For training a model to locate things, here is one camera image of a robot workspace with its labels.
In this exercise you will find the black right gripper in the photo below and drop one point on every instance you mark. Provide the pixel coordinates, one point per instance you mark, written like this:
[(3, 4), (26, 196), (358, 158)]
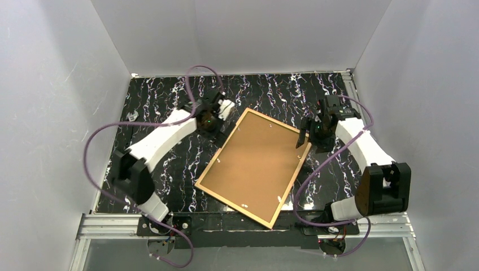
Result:
[(309, 127)]

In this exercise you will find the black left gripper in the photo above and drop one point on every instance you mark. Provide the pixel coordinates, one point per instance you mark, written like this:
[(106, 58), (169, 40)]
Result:
[(214, 132)]

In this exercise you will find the brown backing board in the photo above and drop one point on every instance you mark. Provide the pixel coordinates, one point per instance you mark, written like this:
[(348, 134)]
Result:
[(254, 164)]

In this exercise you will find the green picture frame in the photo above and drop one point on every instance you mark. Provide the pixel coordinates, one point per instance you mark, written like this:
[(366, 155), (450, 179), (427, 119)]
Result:
[(198, 183)]

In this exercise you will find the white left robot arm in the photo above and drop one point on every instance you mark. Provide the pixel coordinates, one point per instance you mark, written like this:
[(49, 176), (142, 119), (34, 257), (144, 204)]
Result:
[(132, 168)]

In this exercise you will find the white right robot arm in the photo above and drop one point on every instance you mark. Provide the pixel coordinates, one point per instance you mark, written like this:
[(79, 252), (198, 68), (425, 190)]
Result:
[(385, 183)]

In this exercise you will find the small silver clip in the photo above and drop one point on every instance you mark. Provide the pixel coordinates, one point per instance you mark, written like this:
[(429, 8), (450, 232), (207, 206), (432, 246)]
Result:
[(132, 116)]

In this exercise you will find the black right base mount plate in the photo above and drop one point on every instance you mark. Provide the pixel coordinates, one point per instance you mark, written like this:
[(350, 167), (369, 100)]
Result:
[(352, 229)]

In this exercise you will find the aluminium rail frame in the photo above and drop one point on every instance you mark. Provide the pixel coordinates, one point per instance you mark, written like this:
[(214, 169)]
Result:
[(124, 226)]

